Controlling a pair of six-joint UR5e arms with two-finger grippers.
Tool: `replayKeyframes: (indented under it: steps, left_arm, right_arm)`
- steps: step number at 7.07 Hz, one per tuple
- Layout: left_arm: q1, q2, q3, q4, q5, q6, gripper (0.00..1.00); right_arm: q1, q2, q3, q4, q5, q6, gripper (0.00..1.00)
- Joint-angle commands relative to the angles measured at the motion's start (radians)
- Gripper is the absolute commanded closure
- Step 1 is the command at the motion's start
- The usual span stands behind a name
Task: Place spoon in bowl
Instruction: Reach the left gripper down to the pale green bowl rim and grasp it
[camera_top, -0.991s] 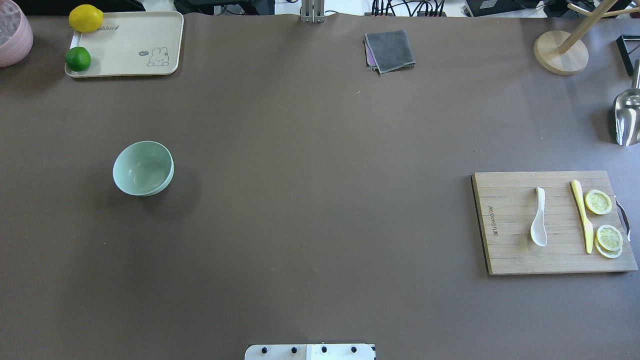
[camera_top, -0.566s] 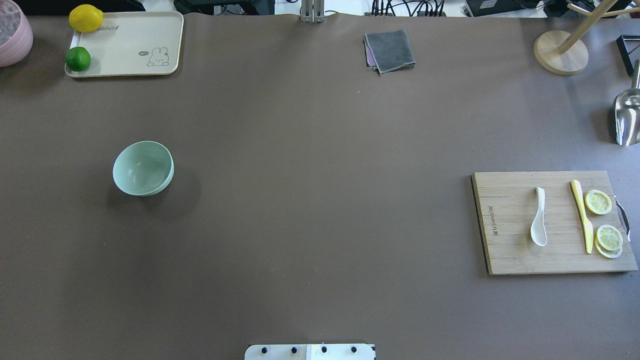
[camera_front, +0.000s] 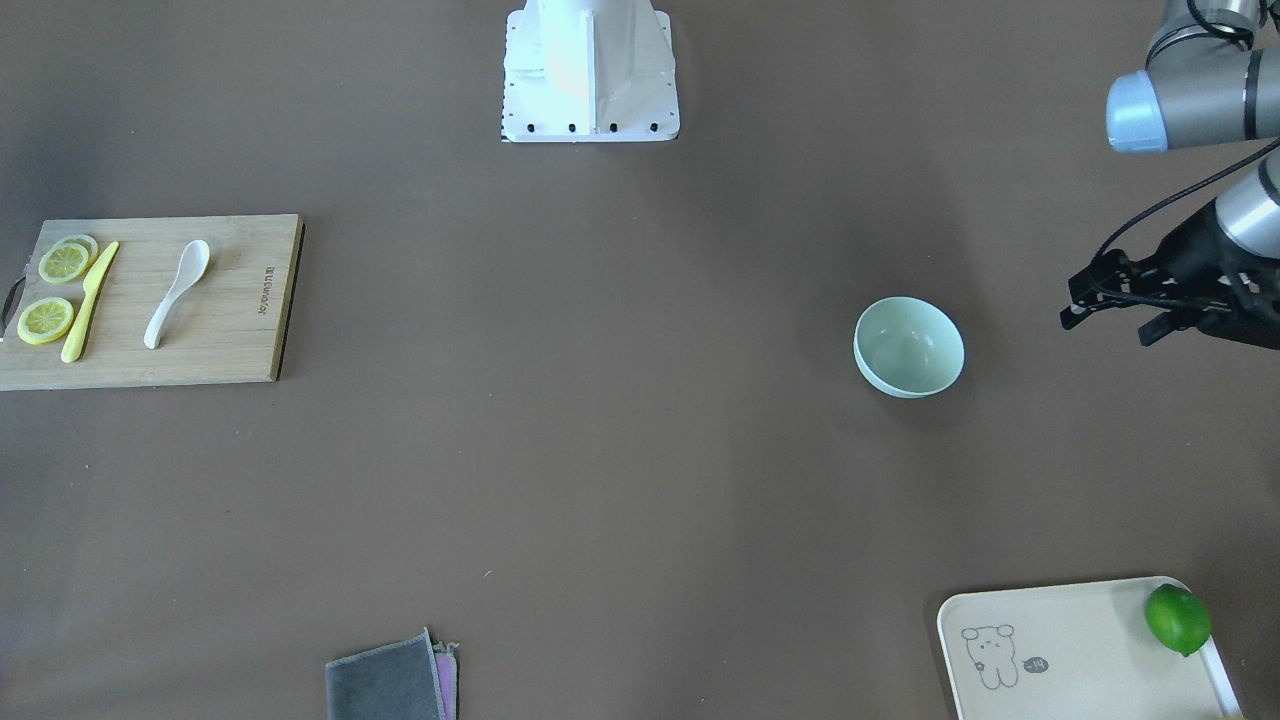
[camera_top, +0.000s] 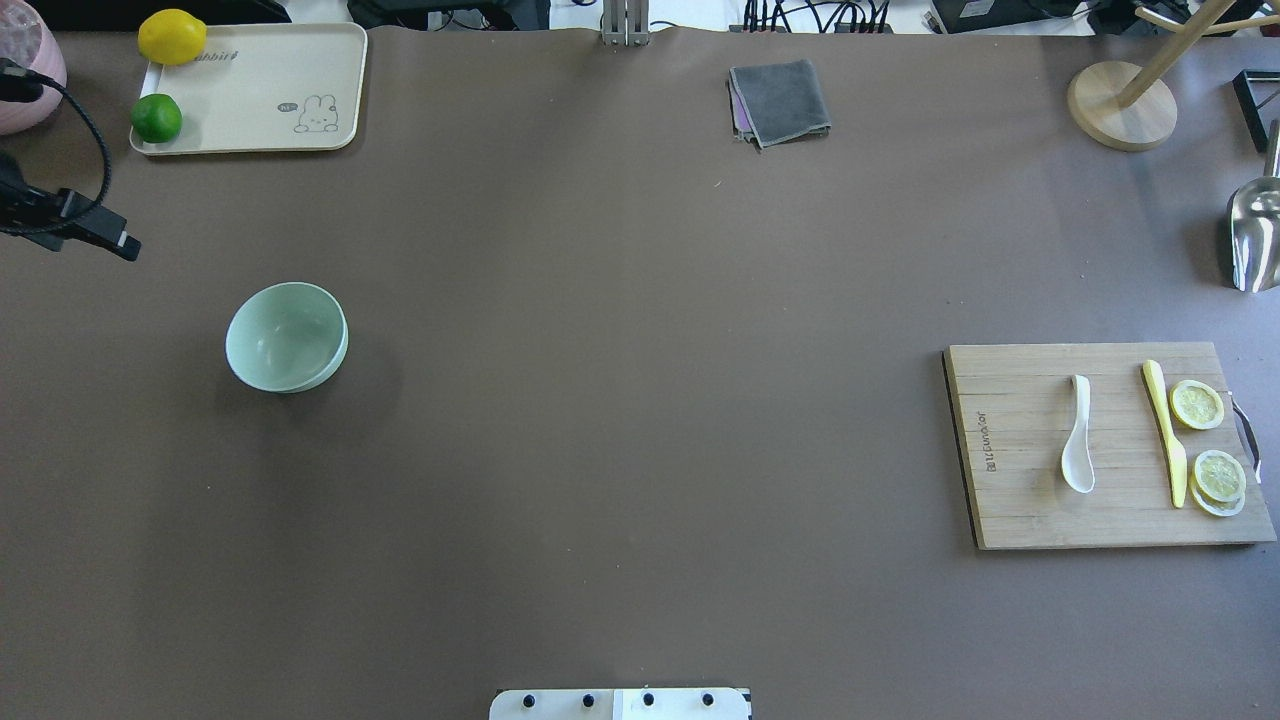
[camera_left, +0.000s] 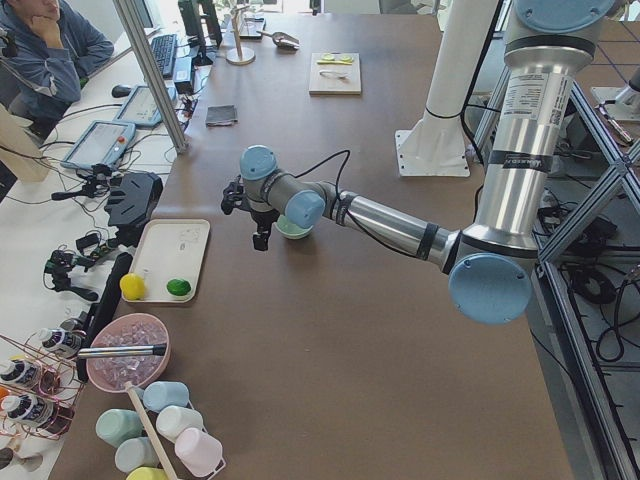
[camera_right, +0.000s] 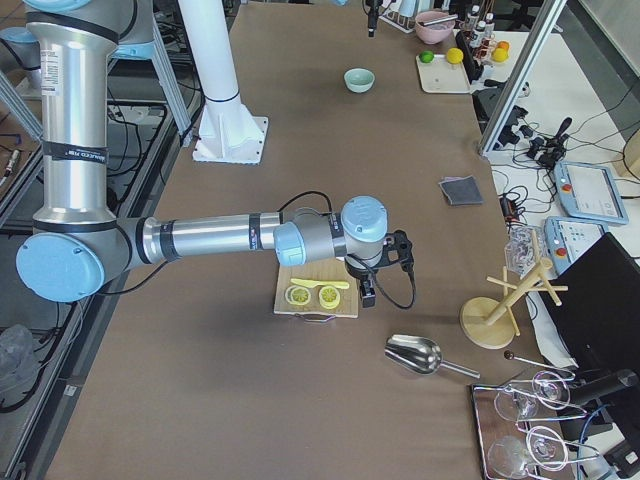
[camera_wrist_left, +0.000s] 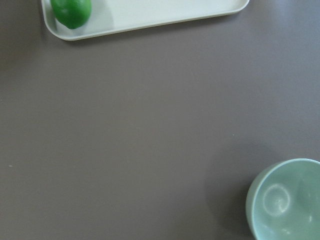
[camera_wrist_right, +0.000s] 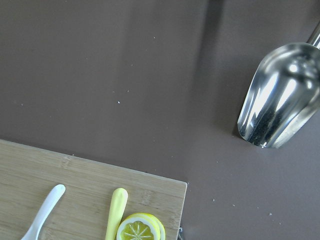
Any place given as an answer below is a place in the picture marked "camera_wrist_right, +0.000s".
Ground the yellow plastic knife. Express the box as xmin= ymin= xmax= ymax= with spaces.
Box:
xmin=104 ymin=188 xmax=128 ymax=240

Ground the upper lemon slice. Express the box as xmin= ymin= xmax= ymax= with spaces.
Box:
xmin=116 ymin=212 xmax=166 ymax=240

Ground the bamboo cutting board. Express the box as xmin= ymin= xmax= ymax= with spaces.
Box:
xmin=0 ymin=140 xmax=187 ymax=240

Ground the white ceramic spoon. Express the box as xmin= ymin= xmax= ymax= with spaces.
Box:
xmin=21 ymin=184 xmax=66 ymax=240

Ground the steel scoop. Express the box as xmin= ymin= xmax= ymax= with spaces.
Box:
xmin=237 ymin=26 xmax=320 ymax=149

